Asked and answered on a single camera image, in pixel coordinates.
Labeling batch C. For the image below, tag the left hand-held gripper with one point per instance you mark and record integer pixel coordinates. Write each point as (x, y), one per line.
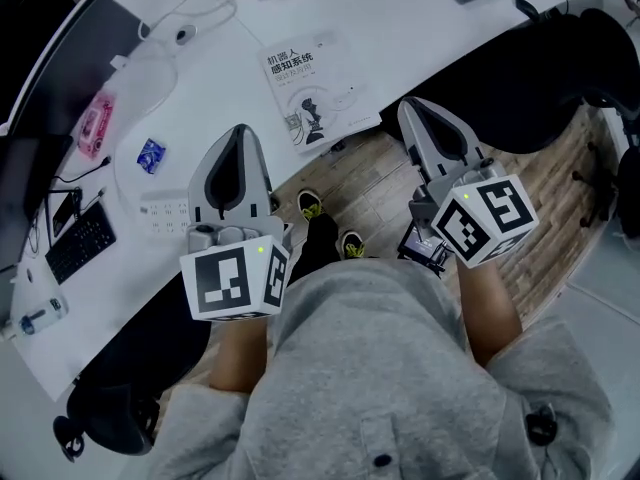
(220, 283)

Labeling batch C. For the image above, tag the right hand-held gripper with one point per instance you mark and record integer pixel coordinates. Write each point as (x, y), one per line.
(480, 218)

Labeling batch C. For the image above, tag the white book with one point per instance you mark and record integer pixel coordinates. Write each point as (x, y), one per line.
(325, 103)

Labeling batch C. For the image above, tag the person's right forearm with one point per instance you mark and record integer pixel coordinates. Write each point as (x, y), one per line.
(490, 313)

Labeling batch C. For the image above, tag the person's left forearm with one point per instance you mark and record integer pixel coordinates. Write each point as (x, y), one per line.
(240, 358)

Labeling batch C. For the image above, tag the white power strip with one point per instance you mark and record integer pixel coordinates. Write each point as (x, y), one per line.
(162, 213)

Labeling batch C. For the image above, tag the black shoe yellow laces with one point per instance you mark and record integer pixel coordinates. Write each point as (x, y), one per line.
(310, 205)
(353, 245)

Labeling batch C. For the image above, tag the blue packet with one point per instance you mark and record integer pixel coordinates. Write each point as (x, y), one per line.
(151, 155)

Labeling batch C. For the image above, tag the black office chair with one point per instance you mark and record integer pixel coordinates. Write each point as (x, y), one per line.
(145, 348)
(615, 193)
(525, 78)

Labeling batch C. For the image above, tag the black trousers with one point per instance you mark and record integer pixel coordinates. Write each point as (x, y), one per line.
(320, 243)

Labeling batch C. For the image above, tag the pink packet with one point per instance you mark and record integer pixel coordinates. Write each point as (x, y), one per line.
(96, 125)

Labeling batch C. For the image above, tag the round white charger puck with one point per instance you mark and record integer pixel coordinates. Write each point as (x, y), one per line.
(186, 35)

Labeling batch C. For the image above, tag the small black keyboard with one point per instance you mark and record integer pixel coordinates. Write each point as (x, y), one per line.
(80, 243)

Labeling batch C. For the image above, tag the small white adapter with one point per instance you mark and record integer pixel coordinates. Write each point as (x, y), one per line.
(121, 63)

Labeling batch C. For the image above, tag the black phone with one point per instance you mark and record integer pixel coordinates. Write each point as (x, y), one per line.
(65, 213)

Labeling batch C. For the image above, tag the clear water bottle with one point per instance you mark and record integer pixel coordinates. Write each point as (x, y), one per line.
(42, 315)

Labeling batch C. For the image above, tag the grey sweatshirt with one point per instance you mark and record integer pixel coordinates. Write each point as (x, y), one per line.
(375, 368)

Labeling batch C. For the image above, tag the black clip-on device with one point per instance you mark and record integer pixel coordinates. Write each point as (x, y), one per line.
(541, 425)

